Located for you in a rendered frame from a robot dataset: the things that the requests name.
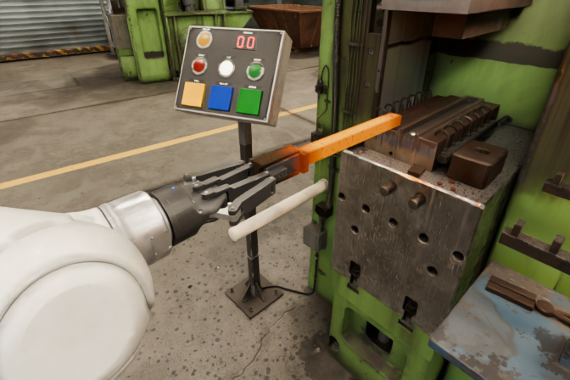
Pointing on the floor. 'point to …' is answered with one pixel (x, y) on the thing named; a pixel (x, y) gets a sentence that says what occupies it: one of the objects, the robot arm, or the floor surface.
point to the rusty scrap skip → (292, 23)
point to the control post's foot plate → (252, 304)
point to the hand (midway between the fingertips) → (277, 166)
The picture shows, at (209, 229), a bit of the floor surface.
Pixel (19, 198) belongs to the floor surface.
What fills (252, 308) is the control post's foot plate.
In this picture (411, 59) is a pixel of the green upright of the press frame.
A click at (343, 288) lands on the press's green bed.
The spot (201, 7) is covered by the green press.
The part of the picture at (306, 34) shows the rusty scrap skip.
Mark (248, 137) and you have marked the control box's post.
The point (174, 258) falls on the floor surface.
